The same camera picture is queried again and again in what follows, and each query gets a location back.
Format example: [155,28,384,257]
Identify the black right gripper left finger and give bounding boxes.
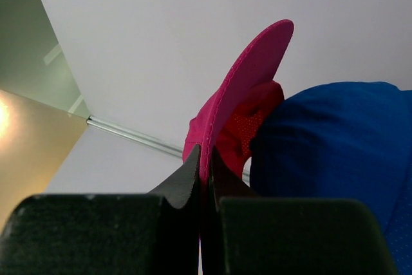
[1,146,201,274]

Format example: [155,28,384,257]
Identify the blue cap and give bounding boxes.
[250,82,411,274]

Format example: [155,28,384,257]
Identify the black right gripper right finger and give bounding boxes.
[209,151,398,274]

